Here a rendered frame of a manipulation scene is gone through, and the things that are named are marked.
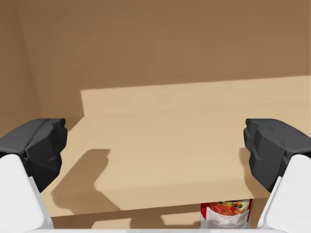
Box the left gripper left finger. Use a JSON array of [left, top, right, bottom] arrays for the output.
[[0, 118, 68, 230]]

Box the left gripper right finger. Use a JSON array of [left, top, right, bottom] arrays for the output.
[[243, 118, 311, 229]]

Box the red and white can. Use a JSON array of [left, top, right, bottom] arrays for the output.
[[200, 199, 253, 229]]

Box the pale wooden shelf unit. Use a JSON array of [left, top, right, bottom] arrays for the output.
[[0, 0, 311, 230]]

